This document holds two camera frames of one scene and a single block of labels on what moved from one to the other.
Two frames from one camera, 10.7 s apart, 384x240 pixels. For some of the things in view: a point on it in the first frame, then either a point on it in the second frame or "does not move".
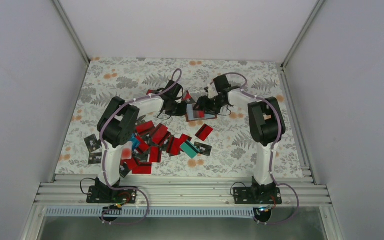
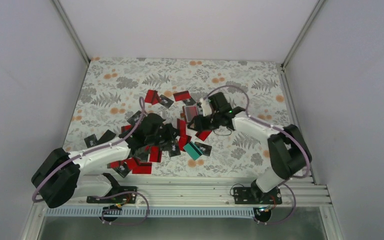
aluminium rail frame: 183,190 does not move
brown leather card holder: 193,115 does not move
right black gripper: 203,104 -> 200,124
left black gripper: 181,112 -> 169,128
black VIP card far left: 92,143 does not move
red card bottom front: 143,168 does not move
